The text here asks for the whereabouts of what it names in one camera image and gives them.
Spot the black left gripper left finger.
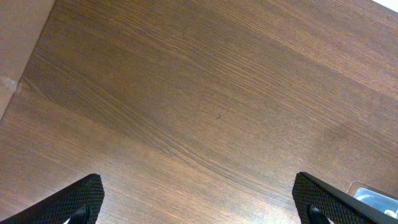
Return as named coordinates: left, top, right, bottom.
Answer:
left=2, top=174, right=104, bottom=224

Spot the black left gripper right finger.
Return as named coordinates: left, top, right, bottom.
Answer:
left=292, top=172, right=397, bottom=224

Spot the clear plastic storage box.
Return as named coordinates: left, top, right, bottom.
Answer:
left=348, top=181, right=397, bottom=219

